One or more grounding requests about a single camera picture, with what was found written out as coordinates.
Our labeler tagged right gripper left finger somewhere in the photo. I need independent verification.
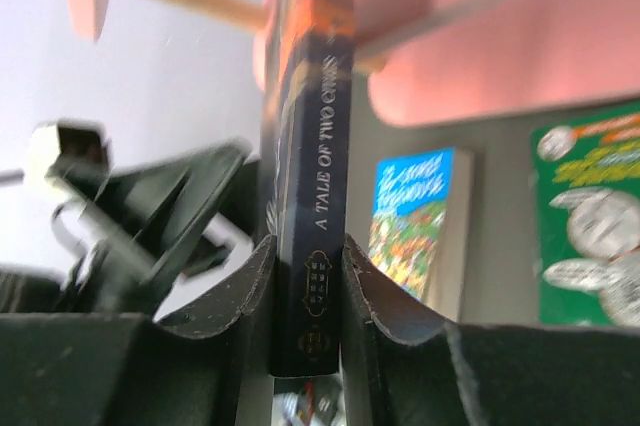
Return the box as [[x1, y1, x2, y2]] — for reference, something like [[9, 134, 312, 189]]
[[1, 236, 275, 425]]

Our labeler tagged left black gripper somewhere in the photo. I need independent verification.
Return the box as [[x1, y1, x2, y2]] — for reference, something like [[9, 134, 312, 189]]
[[54, 143, 260, 315]]

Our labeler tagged pink three-tier shelf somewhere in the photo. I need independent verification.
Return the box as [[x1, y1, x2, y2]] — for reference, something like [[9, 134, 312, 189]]
[[58, 0, 640, 130]]

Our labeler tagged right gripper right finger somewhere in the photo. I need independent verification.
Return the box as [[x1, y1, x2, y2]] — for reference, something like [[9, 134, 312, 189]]
[[342, 238, 639, 426]]

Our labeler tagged dark tale of two cities book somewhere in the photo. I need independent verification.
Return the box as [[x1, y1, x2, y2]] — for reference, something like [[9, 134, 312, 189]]
[[258, 0, 355, 378]]

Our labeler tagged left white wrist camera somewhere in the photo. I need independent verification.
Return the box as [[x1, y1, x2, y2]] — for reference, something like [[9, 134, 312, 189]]
[[24, 118, 110, 186]]

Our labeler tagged blue 26-storey treehouse book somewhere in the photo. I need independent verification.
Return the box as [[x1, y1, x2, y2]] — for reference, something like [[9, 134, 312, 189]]
[[369, 147, 474, 318]]

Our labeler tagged green treehouse book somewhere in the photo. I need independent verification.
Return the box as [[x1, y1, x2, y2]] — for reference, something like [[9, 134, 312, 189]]
[[531, 102, 639, 327]]

